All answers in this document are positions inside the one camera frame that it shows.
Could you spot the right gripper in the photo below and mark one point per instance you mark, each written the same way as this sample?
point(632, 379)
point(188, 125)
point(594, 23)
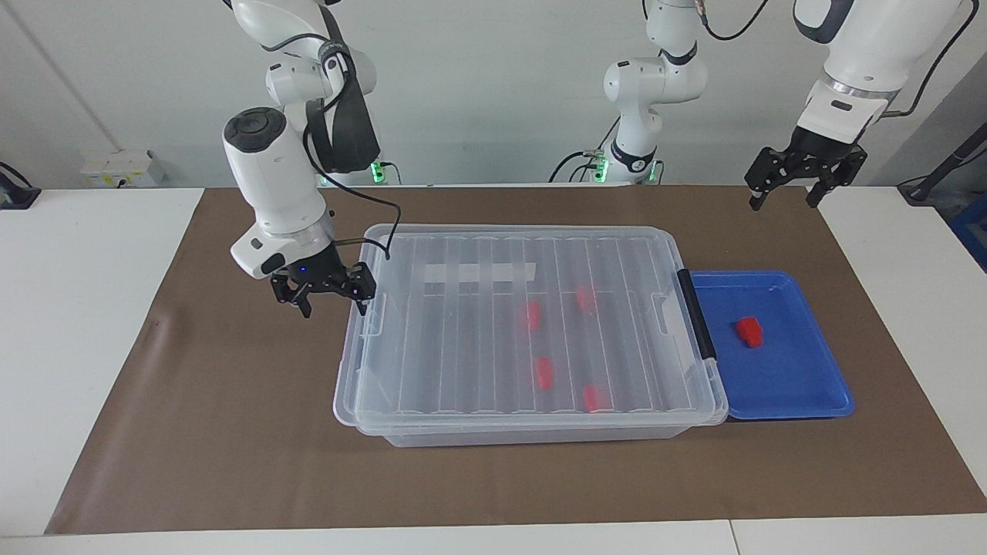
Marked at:
point(312, 271)

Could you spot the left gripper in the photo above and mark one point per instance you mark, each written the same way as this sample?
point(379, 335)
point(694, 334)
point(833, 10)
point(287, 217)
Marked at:
point(821, 150)

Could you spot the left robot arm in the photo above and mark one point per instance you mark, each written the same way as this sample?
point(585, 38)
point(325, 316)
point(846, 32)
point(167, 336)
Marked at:
point(856, 54)

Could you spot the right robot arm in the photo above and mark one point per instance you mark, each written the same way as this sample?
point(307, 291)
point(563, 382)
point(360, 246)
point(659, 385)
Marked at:
point(270, 177)

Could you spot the red block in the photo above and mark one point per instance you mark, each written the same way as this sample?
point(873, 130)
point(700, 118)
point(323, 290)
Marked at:
point(594, 398)
point(749, 331)
point(532, 314)
point(544, 373)
point(586, 297)

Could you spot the clear plastic storage box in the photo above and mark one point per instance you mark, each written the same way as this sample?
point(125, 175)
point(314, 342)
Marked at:
point(524, 435)

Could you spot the black stand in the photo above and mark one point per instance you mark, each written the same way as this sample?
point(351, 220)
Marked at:
point(944, 166)
point(17, 194)

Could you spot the clear plastic lidded bin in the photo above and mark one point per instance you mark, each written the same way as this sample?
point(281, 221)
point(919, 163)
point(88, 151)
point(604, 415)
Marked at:
point(478, 339)

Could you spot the blue plastic tray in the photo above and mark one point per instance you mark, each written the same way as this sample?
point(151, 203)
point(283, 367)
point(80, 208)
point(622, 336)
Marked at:
point(786, 378)

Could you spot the white power strip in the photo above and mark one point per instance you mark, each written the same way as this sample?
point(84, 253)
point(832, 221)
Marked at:
point(123, 168)

